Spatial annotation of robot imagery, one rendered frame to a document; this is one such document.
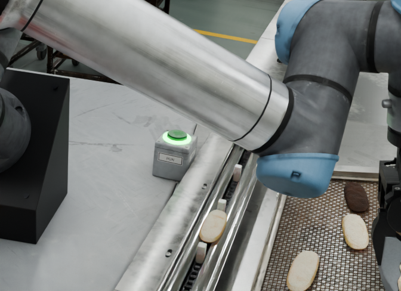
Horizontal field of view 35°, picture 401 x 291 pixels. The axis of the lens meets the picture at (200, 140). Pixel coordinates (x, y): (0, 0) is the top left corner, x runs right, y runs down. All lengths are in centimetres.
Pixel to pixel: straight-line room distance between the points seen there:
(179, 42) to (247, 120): 10
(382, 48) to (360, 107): 112
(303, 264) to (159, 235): 24
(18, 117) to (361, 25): 58
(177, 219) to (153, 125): 45
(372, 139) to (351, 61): 93
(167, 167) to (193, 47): 70
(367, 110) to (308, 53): 112
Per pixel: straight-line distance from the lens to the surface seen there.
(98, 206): 116
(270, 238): 100
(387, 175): 76
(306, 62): 66
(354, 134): 160
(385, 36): 66
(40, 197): 104
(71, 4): 53
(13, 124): 102
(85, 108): 154
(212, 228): 106
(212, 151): 130
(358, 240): 100
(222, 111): 58
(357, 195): 111
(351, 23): 67
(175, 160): 123
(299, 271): 92
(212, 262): 100
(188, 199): 112
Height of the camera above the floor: 145
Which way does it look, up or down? 26 degrees down
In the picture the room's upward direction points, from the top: 7 degrees clockwise
